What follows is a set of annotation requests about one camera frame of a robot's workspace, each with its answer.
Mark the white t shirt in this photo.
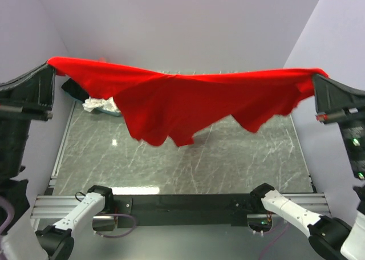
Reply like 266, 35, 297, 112
82, 97, 120, 113

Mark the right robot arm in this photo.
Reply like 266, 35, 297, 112
250, 74, 364, 259

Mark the black t shirt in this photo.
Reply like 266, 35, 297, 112
61, 79, 90, 102

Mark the red t shirt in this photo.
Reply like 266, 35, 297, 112
48, 57, 326, 147

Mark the teal laundry basket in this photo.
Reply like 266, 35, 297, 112
64, 91, 123, 117

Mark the aluminium frame rail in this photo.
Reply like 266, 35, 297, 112
31, 193, 330, 225

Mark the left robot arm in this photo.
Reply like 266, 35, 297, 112
1, 63, 114, 259

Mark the black base crossbar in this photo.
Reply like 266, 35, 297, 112
114, 194, 258, 226

